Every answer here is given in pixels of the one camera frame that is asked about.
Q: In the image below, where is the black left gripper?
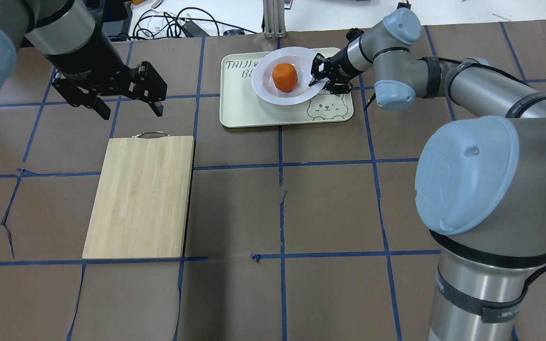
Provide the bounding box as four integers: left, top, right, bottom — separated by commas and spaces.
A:
52, 45, 167, 120

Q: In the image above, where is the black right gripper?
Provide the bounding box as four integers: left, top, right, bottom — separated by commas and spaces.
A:
308, 47, 364, 94

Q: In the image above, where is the orange mandarin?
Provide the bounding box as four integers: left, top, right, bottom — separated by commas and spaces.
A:
272, 63, 299, 93

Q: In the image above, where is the white ribbed plate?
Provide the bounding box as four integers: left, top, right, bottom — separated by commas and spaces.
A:
252, 46, 323, 106

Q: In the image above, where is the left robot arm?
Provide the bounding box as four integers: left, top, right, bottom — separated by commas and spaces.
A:
0, 0, 167, 119

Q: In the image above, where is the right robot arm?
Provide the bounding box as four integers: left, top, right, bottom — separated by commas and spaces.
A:
310, 4, 546, 341

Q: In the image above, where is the cream bear tray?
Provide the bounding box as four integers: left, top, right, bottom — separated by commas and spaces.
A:
219, 47, 354, 128

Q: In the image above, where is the bamboo cutting board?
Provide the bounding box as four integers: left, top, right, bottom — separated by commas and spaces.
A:
82, 134, 195, 260

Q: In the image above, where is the aluminium frame post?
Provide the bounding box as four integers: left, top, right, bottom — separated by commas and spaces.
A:
263, 0, 287, 39

